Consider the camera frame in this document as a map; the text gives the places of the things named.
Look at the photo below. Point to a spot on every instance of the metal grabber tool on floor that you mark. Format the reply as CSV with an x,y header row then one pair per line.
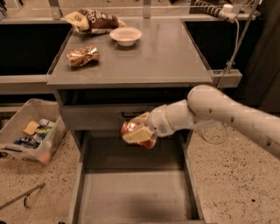
x,y
22,195

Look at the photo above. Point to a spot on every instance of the yellow sponge in bin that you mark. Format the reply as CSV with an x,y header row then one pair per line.
x,y
30,128

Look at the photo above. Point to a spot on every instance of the blue snack bag in bin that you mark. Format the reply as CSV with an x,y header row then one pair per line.
x,y
31,141

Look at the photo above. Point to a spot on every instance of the closed grey top drawer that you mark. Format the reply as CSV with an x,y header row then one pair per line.
x,y
101,117

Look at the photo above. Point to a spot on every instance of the crushed red coke can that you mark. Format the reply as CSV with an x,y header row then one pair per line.
x,y
138,133

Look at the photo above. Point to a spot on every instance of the clear plastic bin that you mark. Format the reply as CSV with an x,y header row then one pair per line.
x,y
33,110

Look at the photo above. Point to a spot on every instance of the open grey middle drawer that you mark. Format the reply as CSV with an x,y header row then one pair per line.
x,y
118,183

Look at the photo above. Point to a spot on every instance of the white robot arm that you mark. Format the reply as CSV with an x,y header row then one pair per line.
x,y
203,107

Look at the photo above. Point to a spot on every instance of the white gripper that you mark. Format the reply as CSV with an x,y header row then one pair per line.
x,y
158,122

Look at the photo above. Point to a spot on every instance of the white bowl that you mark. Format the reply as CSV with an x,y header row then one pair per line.
x,y
126,36

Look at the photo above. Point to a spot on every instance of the small can in bin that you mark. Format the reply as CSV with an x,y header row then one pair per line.
x,y
46,123

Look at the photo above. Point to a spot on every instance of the crushed gold can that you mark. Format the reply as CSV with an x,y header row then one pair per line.
x,y
79,57

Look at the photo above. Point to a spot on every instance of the brown chip bag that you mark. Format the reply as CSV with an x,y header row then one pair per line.
x,y
91,21

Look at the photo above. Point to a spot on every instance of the grey drawer cabinet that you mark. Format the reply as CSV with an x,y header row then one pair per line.
x,y
158,69

